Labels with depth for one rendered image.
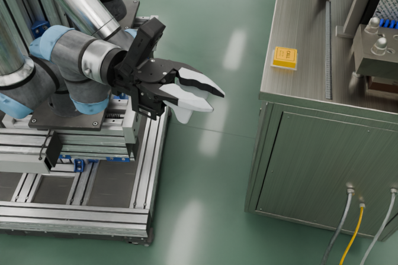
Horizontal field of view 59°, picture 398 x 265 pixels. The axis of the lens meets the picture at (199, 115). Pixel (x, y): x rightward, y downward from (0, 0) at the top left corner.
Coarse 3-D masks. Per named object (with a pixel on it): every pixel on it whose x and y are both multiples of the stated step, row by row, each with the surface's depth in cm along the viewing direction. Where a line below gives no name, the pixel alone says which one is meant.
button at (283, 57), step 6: (276, 48) 114; (282, 48) 113; (276, 54) 111; (282, 54) 111; (288, 54) 111; (294, 54) 111; (276, 60) 110; (282, 60) 110; (288, 60) 109; (294, 60) 109; (288, 66) 110; (294, 66) 110
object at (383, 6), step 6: (384, 0) 101; (390, 0) 101; (396, 0) 100; (378, 6) 103; (384, 6) 102; (390, 6) 102; (396, 6) 102; (384, 12) 104; (390, 12) 103; (396, 12) 103; (384, 18) 105; (390, 18) 105; (396, 18) 104
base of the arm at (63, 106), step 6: (66, 90) 102; (54, 96) 104; (60, 96) 103; (66, 96) 104; (48, 102) 109; (54, 102) 105; (60, 102) 105; (66, 102) 105; (72, 102) 105; (54, 108) 107; (60, 108) 106; (66, 108) 106; (72, 108) 106; (60, 114) 107; (66, 114) 107; (72, 114) 107; (78, 114) 108
